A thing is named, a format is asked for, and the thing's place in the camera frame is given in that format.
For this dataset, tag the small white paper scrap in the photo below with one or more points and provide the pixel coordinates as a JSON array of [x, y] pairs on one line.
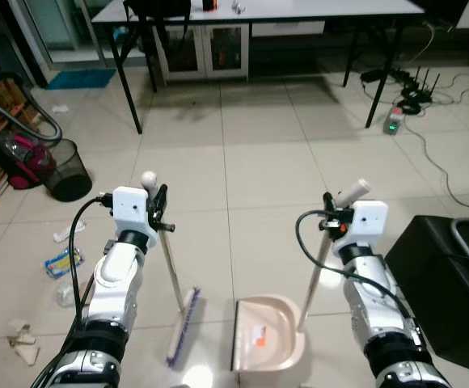
[[61, 107]]

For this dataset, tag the white glass-door cabinet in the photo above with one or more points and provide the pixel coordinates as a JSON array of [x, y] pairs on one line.
[[206, 50]]

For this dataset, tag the black router with antennas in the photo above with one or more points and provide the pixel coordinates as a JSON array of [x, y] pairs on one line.
[[416, 99]]

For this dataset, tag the black power strip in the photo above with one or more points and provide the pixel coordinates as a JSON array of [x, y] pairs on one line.
[[380, 76]]

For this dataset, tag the blue floor mat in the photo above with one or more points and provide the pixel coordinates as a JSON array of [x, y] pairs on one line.
[[79, 78]]

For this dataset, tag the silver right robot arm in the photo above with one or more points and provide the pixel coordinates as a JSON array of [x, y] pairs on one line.
[[372, 283]]

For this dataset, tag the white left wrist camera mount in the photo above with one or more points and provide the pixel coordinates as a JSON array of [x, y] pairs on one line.
[[129, 208]]

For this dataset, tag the clear plastic scrap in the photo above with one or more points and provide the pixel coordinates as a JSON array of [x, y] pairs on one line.
[[65, 293]]

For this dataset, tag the small clear glass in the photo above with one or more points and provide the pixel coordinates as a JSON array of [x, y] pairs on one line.
[[238, 6]]

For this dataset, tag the black mesh waste bin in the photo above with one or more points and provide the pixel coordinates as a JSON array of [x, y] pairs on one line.
[[69, 174]]

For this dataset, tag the crumpled white paper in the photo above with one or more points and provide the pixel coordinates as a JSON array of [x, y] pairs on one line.
[[69, 234]]

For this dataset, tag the small orange and black object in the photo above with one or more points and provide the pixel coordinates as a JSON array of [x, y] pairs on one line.
[[210, 4]]

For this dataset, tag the white table with black legs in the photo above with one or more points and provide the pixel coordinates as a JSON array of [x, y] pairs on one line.
[[299, 10]]

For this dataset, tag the white power strip green light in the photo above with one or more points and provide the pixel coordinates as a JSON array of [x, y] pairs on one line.
[[393, 121]]

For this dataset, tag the blue and yellow wrapper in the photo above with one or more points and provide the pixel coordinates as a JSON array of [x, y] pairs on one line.
[[61, 263]]

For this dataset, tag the aluminium glass sliding door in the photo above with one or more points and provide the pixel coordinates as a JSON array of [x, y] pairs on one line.
[[81, 32]]

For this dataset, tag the broom with purple bristles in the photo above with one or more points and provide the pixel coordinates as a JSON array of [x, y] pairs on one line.
[[184, 327]]

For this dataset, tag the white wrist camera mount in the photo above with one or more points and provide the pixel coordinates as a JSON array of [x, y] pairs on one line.
[[368, 220], [129, 208]]

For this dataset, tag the large black box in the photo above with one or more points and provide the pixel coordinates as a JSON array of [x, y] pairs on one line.
[[433, 291]]

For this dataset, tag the magenta vacuum cleaner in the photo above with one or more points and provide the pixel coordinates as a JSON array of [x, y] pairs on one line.
[[26, 160]]

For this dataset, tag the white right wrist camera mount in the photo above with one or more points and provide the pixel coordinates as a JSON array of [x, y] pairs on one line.
[[368, 220]]

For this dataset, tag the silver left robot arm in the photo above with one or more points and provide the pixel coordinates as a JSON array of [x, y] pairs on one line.
[[109, 275]]

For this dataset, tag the crumpled beige paper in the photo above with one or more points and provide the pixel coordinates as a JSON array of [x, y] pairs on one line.
[[24, 343]]

